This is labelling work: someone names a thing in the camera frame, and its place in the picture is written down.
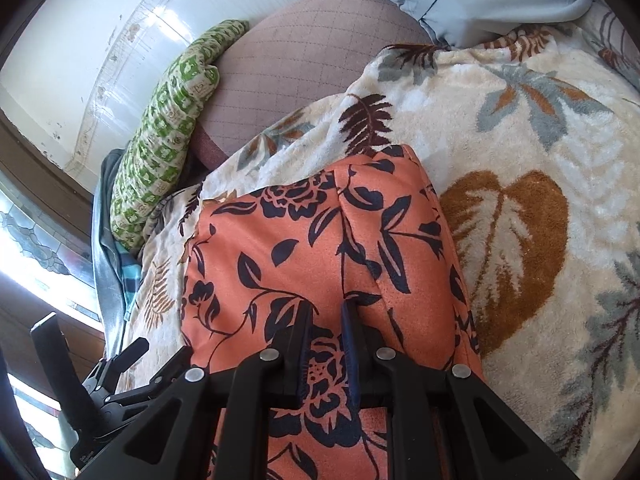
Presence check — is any grey-blue cloth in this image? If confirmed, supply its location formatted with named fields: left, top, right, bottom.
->
left=91, top=149, right=141, bottom=356

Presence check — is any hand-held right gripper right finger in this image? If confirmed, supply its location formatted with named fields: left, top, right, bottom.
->
left=341, top=300, right=577, bottom=480

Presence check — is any pink-brown quilted mattress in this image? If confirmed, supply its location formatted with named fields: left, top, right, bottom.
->
left=192, top=0, right=431, bottom=171

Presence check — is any green patterned pillow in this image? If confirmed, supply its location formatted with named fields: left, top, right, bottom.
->
left=110, top=19, right=251, bottom=253

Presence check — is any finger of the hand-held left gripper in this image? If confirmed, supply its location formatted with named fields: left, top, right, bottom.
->
left=82, top=337, right=195, bottom=413
left=30, top=312, right=96, bottom=436

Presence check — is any stained glass window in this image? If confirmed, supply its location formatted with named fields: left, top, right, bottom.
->
left=0, top=170, right=103, bottom=331

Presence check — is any teal striped cloth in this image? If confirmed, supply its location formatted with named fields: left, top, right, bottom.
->
left=117, top=242, right=143, bottom=321

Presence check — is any orange floral print garment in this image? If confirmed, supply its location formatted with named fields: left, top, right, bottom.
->
left=180, top=144, right=486, bottom=480

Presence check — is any cream leaf print blanket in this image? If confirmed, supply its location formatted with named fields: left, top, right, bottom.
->
left=122, top=10, right=640, bottom=480

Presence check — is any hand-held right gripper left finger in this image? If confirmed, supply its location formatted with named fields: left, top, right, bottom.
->
left=92, top=300, right=314, bottom=480

